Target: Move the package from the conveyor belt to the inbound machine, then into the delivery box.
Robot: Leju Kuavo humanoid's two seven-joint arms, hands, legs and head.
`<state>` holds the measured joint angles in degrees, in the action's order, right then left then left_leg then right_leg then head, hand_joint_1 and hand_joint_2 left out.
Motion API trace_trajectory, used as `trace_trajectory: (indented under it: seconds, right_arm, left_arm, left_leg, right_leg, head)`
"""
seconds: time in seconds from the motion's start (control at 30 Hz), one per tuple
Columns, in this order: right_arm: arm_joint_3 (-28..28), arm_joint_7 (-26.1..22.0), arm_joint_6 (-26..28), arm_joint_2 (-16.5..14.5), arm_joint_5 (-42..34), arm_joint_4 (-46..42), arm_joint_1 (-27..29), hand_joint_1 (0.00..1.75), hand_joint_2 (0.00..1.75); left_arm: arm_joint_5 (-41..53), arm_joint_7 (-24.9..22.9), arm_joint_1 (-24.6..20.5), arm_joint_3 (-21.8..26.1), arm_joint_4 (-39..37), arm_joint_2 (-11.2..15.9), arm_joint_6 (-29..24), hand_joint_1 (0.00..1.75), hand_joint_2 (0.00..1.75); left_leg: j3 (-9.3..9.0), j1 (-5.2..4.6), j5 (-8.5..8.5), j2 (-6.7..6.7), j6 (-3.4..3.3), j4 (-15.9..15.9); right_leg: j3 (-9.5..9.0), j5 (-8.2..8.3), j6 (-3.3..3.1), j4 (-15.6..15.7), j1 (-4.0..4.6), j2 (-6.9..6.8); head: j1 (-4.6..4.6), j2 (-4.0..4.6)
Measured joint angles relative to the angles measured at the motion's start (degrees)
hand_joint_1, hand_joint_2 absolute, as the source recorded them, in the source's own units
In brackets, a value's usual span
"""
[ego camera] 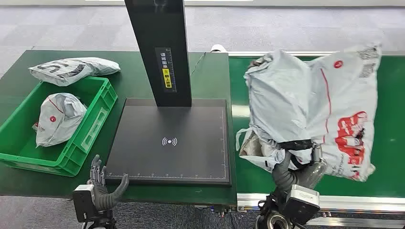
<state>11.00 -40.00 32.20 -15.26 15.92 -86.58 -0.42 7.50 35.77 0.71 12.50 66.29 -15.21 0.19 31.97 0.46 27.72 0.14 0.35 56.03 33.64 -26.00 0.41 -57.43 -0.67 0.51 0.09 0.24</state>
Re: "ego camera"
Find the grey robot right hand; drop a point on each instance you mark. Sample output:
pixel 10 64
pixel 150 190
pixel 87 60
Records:
pixel 303 178

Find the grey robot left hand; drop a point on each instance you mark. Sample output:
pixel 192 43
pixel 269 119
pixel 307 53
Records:
pixel 102 197

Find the large white red-printed package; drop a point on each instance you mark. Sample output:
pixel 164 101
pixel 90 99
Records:
pixel 294 101

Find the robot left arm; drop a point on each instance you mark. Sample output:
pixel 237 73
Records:
pixel 101 220

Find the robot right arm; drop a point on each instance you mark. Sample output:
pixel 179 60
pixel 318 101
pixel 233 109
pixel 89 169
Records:
pixel 269 207

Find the black inbound scanner machine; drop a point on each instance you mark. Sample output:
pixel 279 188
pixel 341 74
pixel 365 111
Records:
pixel 171 151

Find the small white red-logo package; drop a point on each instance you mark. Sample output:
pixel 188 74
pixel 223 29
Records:
pixel 58 123

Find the green conveyor belt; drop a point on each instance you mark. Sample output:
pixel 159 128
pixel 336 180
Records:
pixel 392 132

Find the white package with black letters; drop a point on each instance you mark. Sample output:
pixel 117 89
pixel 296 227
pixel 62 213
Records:
pixel 72 71

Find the yellow sticker on machine column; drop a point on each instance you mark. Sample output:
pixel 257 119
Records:
pixel 167 78

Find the green plastic crate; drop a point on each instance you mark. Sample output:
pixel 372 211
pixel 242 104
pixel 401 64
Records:
pixel 95 126

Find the small white round object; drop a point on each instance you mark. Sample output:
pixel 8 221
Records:
pixel 218 48

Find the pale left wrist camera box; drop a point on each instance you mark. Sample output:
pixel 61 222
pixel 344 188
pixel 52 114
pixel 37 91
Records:
pixel 83 202

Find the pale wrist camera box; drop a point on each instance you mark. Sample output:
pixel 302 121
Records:
pixel 302 204
pixel 83 202

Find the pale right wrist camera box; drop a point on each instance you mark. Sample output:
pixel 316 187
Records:
pixel 302 204

